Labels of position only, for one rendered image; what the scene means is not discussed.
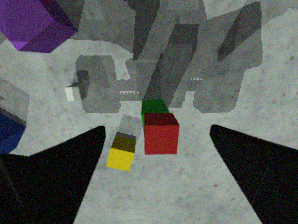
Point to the yellow block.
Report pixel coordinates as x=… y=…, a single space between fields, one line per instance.
x=121 y=153

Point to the purple block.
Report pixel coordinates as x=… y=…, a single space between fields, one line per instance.
x=35 y=25

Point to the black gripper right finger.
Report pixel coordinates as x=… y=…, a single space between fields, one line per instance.
x=266 y=172

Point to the red block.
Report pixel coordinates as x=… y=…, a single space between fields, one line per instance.
x=161 y=131

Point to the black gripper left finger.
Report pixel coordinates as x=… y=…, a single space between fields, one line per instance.
x=48 y=187

